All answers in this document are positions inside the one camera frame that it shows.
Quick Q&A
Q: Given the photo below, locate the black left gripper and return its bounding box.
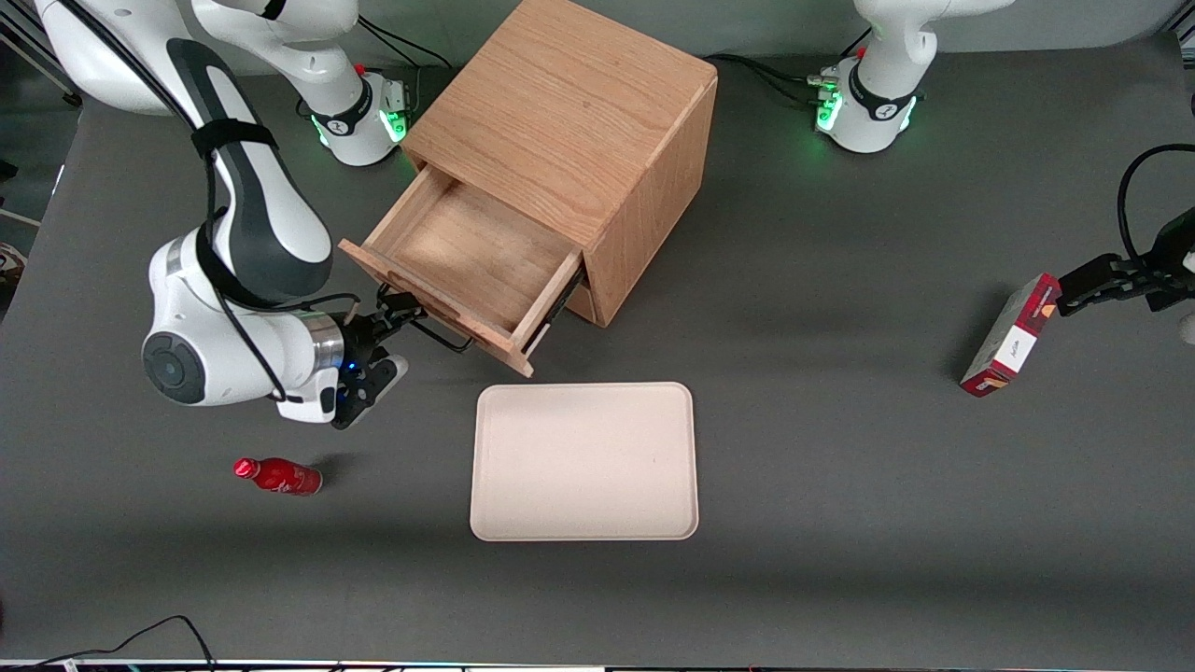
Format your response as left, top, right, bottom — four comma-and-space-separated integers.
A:
1058, 207, 1195, 316

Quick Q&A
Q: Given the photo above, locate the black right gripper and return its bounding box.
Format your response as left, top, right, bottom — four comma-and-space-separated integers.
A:
330, 292, 427, 428

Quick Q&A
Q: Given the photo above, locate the wooden drawer cabinet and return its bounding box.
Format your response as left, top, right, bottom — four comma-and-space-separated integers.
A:
401, 0, 720, 328

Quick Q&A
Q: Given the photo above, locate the red plaid cardboard box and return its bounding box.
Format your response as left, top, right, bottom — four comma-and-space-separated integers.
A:
960, 273, 1062, 399

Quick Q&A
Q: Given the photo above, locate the red metal bottle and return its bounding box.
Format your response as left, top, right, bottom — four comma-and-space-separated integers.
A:
233, 456, 323, 497

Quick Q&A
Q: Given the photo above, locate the beige plastic tray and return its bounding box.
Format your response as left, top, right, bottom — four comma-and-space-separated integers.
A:
470, 382, 699, 542

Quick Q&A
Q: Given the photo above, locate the black looped gripper cable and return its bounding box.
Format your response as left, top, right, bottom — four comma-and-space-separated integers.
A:
1118, 143, 1195, 267

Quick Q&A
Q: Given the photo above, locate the black cable along robot arm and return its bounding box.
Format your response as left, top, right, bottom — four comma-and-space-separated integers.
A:
56, 0, 360, 402

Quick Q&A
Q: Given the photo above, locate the black velcro strap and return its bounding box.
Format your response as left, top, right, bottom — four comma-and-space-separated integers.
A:
191, 119, 278, 158

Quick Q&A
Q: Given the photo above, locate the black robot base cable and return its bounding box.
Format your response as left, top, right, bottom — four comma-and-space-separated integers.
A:
747, 63, 822, 106
358, 14, 454, 94
705, 53, 827, 90

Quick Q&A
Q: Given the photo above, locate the thin black table cable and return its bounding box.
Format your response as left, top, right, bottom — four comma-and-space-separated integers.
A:
28, 615, 216, 672

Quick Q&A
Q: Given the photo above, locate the black metal frame rail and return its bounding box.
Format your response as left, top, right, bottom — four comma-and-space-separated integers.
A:
0, 14, 85, 108

